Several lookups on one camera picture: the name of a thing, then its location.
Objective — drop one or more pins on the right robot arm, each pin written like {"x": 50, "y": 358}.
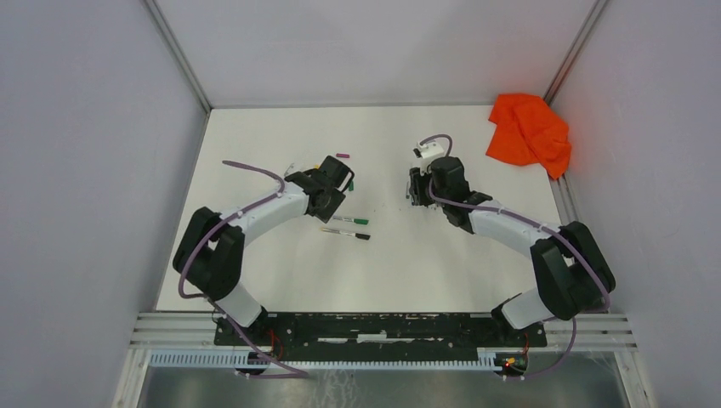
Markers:
{"x": 571, "y": 273}

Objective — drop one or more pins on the green capped horizontal marker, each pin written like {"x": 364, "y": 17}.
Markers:
{"x": 359, "y": 221}

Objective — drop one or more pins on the white slotted cable duct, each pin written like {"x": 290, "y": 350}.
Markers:
{"x": 249, "y": 360}

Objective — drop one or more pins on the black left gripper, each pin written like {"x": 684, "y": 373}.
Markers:
{"x": 337, "y": 197}

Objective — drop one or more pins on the black capped horizontal marker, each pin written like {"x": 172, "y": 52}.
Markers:
{"x": 356, "y": 235}

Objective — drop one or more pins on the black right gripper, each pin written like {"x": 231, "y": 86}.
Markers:
{"x": 417, "y": 181}

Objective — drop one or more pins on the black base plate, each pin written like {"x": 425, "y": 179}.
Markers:
{"x": 385, "y": 337}

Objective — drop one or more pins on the orange cloth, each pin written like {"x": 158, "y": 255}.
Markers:
{"x": 529, "y": 132}

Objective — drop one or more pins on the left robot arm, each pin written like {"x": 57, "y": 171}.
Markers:
{"x": 211, "y": 250}

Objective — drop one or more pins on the aluminium frame rail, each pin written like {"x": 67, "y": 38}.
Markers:
{"x": 186, "y": 330}

